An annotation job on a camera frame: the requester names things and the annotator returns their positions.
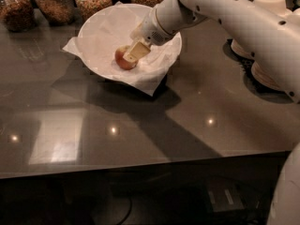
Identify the black cable under table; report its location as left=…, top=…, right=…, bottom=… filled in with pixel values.
left=118, top=194, right=134, bottom=225

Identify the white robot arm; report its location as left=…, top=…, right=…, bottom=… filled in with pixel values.
left=124, top=0, right=300, bottom=225

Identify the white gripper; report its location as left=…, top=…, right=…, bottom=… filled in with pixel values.
left=123, top=8, right=173, bottom=62

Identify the stack of paper bowls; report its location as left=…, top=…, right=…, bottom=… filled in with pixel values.
left=230, top=0, right=293, bottom=61
left=250, top=7, right=300, bottom=92

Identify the white paper liner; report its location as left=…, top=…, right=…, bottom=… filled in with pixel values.
left=62, top=1, right=183, bottom=98

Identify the red yellow apple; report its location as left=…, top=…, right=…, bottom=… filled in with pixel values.
left=114, top=45, right=137, bottom=70

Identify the black rubber mat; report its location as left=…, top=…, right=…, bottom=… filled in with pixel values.
left=227, top=38, right=267, bottom=94

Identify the dark box under table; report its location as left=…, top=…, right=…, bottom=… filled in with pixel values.
left=205, top=179, right=245, bottom=213

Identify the glass jar of granola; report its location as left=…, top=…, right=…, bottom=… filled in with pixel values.
left=35, top=0, right=75, bottom=26

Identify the white bowl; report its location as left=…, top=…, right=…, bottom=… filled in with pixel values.
left=76, top=3, right=183, bottom=83

